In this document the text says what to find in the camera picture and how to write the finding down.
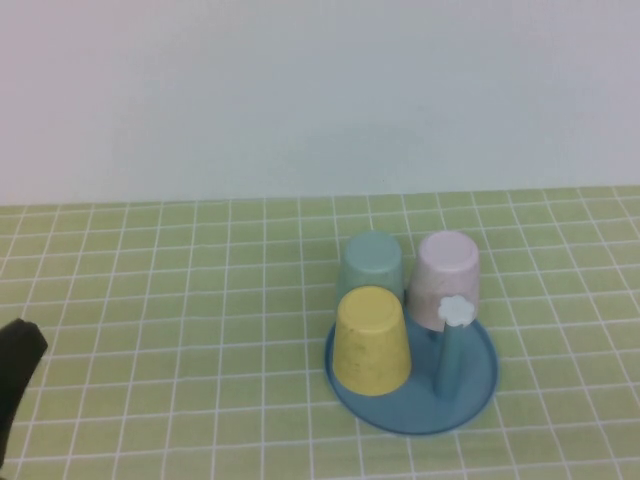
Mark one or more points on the teal plastic cup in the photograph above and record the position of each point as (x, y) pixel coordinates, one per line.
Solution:
(372, 260)

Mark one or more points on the pale pink plastic cup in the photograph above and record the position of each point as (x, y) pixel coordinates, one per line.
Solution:
(445, 270)

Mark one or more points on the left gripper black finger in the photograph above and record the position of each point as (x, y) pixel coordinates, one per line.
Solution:
(12, 350)
(27, 370)

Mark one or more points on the yellow plastic cup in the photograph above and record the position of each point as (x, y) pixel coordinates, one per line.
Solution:
(370, 350)

